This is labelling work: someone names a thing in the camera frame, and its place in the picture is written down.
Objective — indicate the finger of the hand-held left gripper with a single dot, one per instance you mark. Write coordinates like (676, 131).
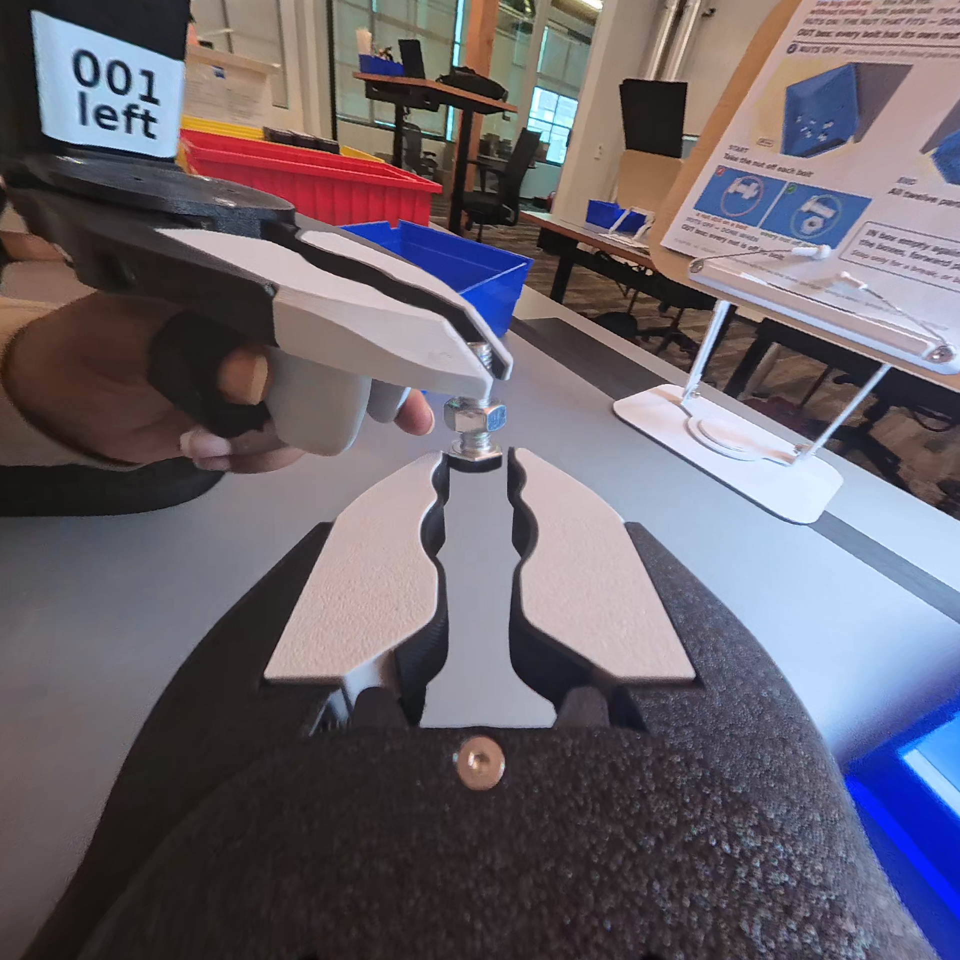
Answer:
(345, 330)
(398, 263)

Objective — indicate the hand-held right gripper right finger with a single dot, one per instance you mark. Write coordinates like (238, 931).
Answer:
(600, 593)

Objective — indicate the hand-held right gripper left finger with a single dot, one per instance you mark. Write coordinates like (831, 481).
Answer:
(360, 593)

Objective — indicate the blue plastic bin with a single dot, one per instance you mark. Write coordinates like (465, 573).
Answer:
(450, 270)
(915, 810)

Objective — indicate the silver hex nut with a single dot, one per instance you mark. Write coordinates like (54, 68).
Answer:
(477, 417)

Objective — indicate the silver hex bolt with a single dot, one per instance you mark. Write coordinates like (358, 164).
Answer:
(479, 446)

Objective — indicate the person's left hand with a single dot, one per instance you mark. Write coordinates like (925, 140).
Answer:
(75, 375)

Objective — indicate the red plastic bin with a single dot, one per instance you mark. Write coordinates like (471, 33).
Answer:
(323, 180)

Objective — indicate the black office chair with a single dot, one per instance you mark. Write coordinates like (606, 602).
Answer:
(503, 188)

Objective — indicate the yellow plastic bin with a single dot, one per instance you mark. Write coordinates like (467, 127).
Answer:
(225, 129)

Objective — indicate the wooden standing desk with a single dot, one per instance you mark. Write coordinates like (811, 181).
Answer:
(435, 93)

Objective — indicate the small blue bin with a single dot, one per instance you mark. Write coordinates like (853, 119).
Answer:
(615, 216)
(381, 66)

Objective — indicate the black chair armrest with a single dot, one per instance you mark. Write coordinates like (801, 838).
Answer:
(105, 488)

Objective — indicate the black computer monitor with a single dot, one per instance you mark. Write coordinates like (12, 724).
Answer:
(653, 117)

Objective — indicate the white instruction sheet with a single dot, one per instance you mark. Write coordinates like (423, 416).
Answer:
(855, 150)

